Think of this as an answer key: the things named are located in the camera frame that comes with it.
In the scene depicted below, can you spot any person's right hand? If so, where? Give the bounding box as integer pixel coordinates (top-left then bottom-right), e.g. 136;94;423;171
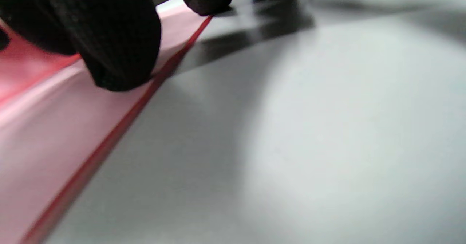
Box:
0;0;295;91

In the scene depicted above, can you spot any pink paper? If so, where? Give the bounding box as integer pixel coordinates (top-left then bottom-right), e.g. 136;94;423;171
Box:
0;4;213;244

